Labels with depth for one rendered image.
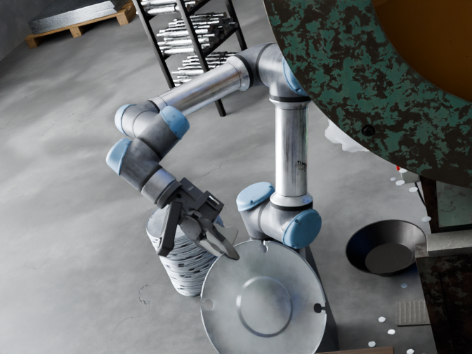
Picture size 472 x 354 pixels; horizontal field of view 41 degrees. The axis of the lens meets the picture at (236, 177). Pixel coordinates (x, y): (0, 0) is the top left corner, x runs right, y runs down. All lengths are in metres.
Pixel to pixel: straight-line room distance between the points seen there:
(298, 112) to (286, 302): 0.49
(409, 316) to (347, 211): 0.84
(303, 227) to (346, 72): 0.73
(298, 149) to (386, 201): 1.17
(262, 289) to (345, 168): 1.71
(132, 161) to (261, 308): 0.42
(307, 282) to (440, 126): 0.52
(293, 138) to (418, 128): 0.59
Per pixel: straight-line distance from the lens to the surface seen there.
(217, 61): 3.96
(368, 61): 1.04
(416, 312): 2.06
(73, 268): 3.17
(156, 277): 2.83
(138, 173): 1.39
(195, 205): 1.38
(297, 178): 1.67
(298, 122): 1.63
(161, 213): 2.62
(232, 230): 1.39
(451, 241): 1.54
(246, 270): 1.39
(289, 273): 1.43
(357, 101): 1.07
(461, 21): 1.10
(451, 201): 1.65
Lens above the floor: 1.65
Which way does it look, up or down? 31 degrees down
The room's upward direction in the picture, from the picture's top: 21 degrees counter-clockwise
